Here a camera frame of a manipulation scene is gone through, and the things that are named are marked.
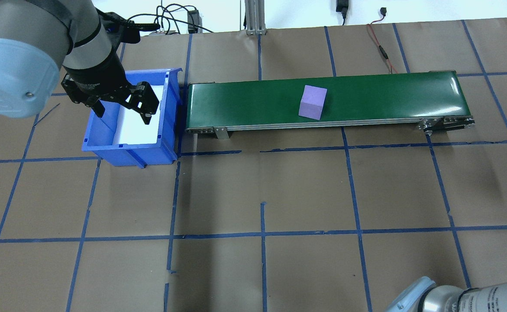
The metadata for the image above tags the thin black cable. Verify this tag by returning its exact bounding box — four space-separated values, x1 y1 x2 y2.
128 3 216 34

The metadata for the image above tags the green conveyor belt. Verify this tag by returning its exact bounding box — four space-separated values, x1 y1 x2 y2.
185 71 475 140

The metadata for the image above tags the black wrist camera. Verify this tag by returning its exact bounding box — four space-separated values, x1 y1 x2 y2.
101 11 161 45

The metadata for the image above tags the aluminium profile post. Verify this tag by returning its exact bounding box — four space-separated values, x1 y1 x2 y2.
244 0 266 36

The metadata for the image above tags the thin red wire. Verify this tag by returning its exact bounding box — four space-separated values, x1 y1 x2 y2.
367 17 397 74

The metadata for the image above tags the purple foam block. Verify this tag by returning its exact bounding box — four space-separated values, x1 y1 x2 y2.
298 85 328 121

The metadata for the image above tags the black power adapter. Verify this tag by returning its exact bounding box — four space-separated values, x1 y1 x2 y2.
187 9 202 33

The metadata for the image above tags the blue plastic bin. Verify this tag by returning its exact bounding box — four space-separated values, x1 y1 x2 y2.
82 68 183 169

